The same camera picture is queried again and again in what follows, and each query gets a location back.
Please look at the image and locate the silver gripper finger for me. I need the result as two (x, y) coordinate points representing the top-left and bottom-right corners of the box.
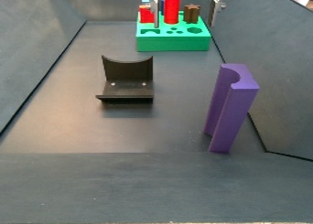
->
(207, 0), (222, 27)
(149, 0), (159, 28)

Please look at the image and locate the purple arch block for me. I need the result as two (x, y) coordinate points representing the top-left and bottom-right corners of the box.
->
(204, 63), (259, 153)

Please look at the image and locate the green shape sorter board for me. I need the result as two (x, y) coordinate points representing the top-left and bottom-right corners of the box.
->
(135, 12), (211, 52)

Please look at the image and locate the dark blue cylinder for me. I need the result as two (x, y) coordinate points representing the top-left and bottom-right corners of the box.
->
(160, 0), (164, 16)

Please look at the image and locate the tall red cylinder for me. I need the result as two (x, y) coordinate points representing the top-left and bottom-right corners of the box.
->
(163, 0), (179, 24)

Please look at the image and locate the red cuboid block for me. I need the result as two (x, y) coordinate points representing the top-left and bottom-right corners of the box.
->
(139, 5), (153, 23)

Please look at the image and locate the brown star block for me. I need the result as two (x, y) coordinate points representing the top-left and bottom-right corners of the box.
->
(183, 4), (200, 24)

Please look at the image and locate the black curved holder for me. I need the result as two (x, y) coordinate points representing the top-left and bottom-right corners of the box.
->
(95, 56), (153, 101)

